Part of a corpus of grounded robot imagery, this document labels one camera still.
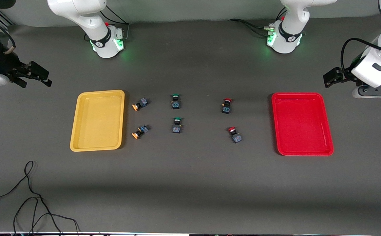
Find yellow push button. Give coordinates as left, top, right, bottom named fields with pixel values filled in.
left=132, top=97, right=149, bottom=111
left=132, top=125, right=149, bottom=140

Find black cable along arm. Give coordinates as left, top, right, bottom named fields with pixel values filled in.
left=340, top=38, right=380, bottom=75
left=0, top=28, right=16, bottom=55

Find thin black loose cable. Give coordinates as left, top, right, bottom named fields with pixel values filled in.
left=0, top=161, right=81, bottom=236

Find red plastic tray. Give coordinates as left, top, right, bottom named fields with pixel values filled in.
left=272, top=92, right=334, bottom=156

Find black left arm base cables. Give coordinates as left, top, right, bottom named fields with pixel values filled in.
left=228, top=7, right=288, bottom=37

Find black cable along right arm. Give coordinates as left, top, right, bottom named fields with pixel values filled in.
left=0, top=28, right=16, bottom=55

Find black right arm base cables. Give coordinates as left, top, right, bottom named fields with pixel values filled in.
left=99, top=5, right=130, bottom=42

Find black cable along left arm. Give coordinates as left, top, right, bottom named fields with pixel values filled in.
left=340, top=38, right=380, bottom=75

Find yellow plastic tray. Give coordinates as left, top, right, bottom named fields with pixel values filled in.
left=70, top=89, right=125, bottom=152

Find dark grey table cloth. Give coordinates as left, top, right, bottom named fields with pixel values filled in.
left=0, top=18, right=381, bottom=235

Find black arm base cables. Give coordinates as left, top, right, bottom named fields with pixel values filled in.
left=228, top=7, right=288, bottom=37
left=99, top=5, right=130, bottom=42

